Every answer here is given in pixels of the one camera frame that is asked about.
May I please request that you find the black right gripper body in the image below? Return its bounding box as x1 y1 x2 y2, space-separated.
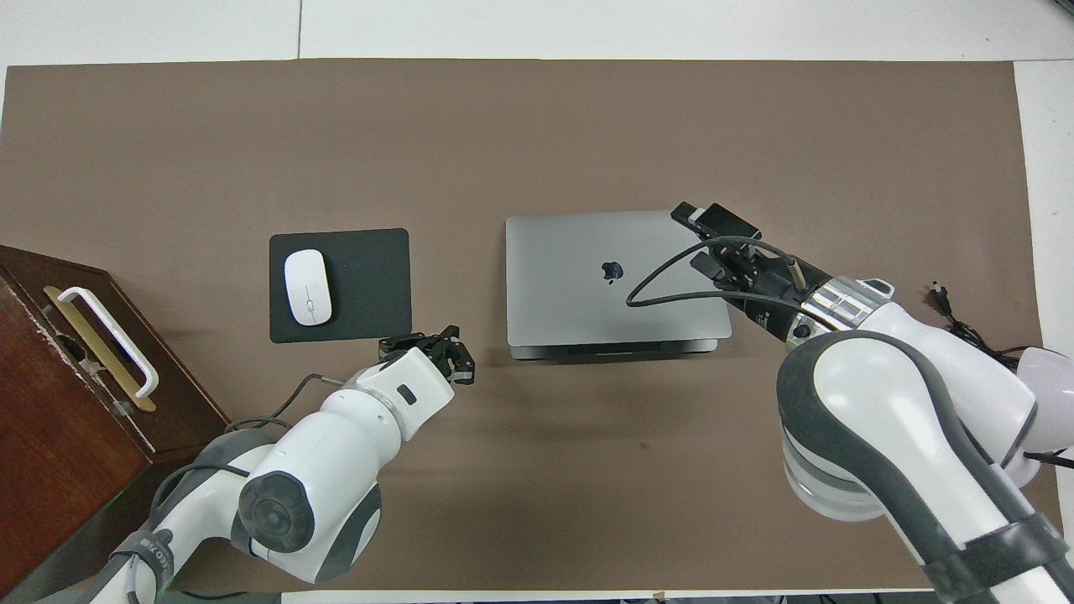
696 237 819 343

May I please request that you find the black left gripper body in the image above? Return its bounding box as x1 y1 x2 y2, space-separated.
417 335 459 381

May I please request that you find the silver grey laptop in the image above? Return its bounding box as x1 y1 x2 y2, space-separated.
505 209 733 362

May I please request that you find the black mouse pad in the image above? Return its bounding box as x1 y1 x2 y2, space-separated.
268 227 413 344

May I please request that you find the white computer mouse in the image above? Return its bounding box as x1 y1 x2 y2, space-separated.
284 249 333 327

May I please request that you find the large brown table mat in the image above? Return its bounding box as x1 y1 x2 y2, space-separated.
0 59 1068 593

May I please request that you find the white desk lamp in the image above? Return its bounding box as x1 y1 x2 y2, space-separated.
1011 346 1074 472

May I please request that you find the dark brown wooden box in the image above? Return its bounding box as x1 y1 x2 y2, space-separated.
0 245 232 601

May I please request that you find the black right gripper camera box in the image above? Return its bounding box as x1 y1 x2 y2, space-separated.
698 203 763 244

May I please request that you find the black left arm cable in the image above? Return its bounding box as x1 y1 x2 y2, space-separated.
222 372 347 434

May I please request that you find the black lamp power cable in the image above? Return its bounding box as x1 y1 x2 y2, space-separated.
927 283 1030 370

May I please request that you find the white box handle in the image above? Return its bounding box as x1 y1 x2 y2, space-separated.
57 288 159 398

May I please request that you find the gold metal handle plate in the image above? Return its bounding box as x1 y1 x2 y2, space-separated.
42 287 158 413

